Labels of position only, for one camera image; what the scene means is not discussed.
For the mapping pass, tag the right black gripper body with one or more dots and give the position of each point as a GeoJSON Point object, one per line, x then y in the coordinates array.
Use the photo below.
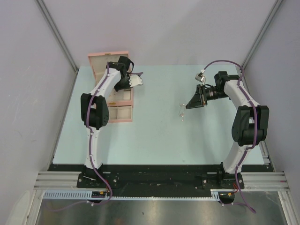
{"type": "Point", "coordinates": [212, 93]}

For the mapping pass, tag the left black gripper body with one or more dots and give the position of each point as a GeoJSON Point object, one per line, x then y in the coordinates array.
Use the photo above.
{"type": "Point", "coordinates": [123, 84]}

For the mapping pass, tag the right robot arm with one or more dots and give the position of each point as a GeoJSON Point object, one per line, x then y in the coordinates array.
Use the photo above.
{"type": "Point", "coordinates": [250, 123]}

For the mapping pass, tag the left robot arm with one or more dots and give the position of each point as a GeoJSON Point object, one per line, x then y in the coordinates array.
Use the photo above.
{"type": "Point", "coordinates": [94, 107]}

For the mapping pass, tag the pink jewelry box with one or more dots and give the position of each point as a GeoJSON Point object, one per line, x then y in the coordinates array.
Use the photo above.
{"type": "Point", "coordinates": [98, 65]}

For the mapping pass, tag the pink jewelry box drawer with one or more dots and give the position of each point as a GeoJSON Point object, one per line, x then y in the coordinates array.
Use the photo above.
{"type": "Point", "coordinates": [119, 114]}

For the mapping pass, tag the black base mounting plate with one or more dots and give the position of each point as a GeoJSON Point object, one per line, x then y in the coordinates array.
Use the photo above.
{"type": "Point", "coordinates": [174, 181]}

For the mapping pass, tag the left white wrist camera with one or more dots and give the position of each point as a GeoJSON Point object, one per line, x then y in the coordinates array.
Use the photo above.
{"type": "Point", "coordinates": [135, 79]}

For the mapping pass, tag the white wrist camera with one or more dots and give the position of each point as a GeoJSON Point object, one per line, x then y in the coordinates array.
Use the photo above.
{"type": "Point", "coordinates": [135, 79]}
{"type": "Point", "coordinates": [201, 78]}

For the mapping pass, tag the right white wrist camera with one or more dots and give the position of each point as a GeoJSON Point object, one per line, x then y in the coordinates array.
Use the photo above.
{"type": "Point", "coordinates": [201, 78]}

